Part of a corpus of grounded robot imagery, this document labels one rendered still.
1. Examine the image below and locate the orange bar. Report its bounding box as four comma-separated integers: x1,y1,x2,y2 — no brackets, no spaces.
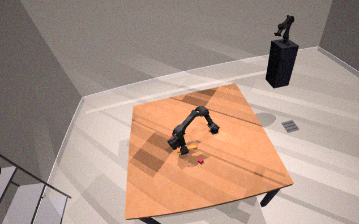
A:
177,144,198,153

